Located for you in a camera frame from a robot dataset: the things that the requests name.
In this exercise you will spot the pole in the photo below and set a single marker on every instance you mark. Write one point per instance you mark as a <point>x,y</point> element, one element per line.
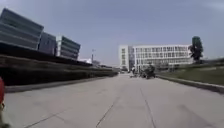
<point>92,56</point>

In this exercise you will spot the vehicle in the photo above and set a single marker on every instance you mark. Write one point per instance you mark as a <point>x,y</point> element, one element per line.
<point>149,71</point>

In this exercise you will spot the grey concrete slab pavement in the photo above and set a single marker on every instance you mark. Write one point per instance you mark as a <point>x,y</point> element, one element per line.
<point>123,103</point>

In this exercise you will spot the white building with many windows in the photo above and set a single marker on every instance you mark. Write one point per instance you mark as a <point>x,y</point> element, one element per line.
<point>156,55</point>

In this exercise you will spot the glass building with pale edge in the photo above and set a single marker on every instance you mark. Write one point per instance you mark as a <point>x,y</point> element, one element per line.
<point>68,48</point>

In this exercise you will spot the dark glass building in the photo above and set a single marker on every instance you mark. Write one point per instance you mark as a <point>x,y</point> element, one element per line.
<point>47,43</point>

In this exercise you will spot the dark stepped hedge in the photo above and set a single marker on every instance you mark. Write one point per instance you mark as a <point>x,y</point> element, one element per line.
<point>43,71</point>

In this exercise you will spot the grass strip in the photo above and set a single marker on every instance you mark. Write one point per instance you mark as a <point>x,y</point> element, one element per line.
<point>196,75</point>

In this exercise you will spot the tall dark tree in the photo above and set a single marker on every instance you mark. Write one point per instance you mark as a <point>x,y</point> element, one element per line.
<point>196,48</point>

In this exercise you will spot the grey stone kerb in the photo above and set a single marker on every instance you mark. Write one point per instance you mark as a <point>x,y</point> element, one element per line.
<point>196,84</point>

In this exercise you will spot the large glass-fronted building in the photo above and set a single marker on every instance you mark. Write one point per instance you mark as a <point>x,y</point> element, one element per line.
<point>18,30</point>

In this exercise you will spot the robot's own part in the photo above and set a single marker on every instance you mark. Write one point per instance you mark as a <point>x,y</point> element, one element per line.
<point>1,90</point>

